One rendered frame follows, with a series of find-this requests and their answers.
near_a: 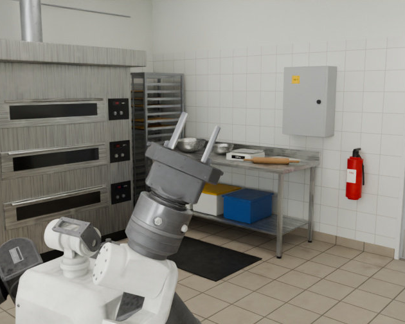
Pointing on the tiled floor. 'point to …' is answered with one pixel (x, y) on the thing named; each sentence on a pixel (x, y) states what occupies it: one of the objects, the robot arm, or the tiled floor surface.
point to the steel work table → (278, 225)
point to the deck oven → (57, 139)
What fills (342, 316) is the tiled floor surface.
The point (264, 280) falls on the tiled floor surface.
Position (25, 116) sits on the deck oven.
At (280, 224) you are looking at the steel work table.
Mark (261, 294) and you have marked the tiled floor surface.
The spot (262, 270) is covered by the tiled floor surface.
